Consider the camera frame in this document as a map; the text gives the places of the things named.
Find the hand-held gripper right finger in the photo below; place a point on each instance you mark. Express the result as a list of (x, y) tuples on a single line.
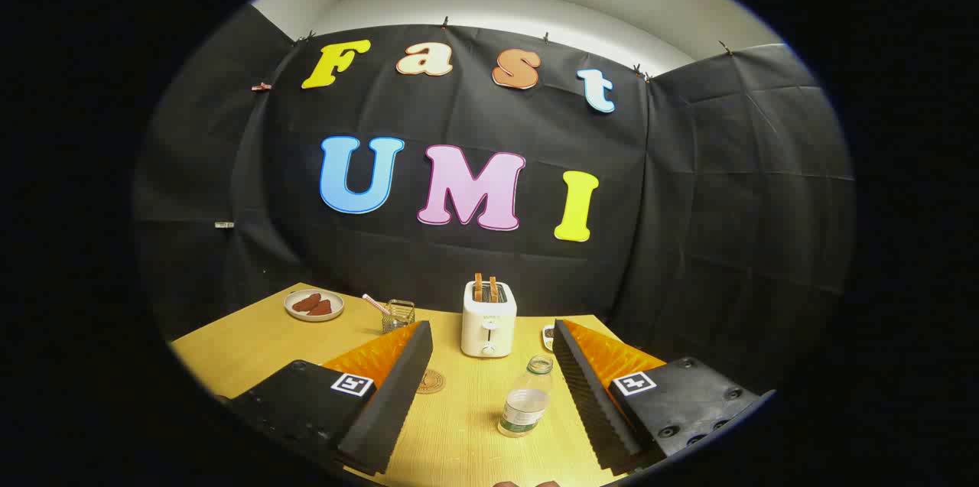
[(593, 403)]

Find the round wooden coaster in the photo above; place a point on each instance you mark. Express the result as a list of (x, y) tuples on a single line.
[(432, 382)]

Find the white toaster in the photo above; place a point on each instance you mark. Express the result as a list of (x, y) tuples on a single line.
[(489, 319)]

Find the clear plastic juice bottle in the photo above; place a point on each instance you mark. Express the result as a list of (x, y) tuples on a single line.
[(524, 407)]

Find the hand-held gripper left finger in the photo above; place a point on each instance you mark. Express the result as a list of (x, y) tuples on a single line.
[(394, 403)]

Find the red-brown sausage piece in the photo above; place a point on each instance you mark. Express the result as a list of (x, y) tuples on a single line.
[(321, 309), (306, 303)]

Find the white divided condiment dish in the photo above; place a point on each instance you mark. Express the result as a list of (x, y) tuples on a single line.
[(548, 337)]

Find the small white plate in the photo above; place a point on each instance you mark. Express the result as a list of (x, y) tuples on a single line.
[(294, 313)]

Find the wooden table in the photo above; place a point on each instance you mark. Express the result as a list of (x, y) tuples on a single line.
[(459, 433)]

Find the toast bread slice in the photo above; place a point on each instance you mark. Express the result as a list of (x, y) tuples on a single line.
[(494, 290), (478, 288)]

